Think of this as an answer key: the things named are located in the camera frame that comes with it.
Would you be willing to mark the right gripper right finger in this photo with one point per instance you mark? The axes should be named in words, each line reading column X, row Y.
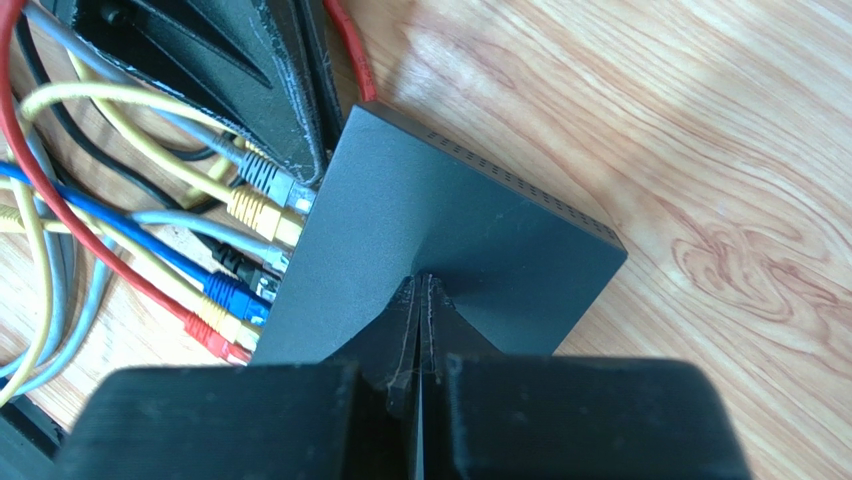
column 448, row 341

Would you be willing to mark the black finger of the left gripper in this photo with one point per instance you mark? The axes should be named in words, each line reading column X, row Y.
column 261, row 67

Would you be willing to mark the black network switch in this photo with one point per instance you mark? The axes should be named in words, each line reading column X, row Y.
column 399, row 199

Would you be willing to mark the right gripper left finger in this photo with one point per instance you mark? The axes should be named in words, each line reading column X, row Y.
column 386, row 348

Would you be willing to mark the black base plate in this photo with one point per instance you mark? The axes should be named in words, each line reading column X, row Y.
column 30, row 439

